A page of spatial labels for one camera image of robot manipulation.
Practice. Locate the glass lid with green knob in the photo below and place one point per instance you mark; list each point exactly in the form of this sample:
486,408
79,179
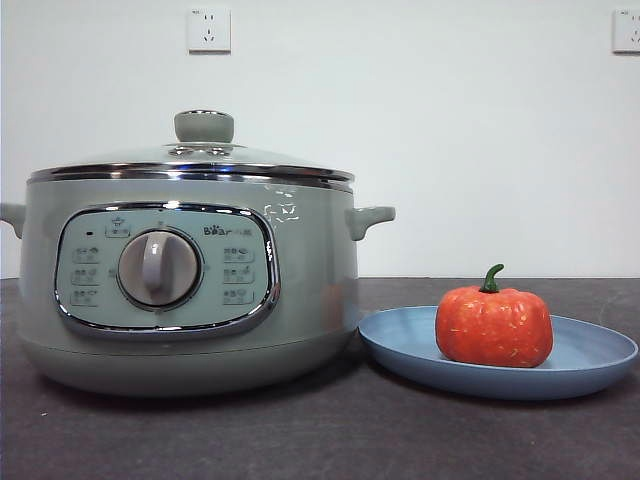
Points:
204,125

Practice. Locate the orange pumpkin with green stem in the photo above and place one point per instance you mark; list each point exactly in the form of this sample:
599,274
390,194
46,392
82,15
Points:
492,325

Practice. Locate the pale green electric steamer pot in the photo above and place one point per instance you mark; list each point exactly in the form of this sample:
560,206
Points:
320,250

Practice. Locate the blue round plate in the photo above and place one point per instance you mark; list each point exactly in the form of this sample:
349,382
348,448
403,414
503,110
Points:
400,350

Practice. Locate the white wall socket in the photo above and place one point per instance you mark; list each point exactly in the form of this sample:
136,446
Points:
210,30
627,32

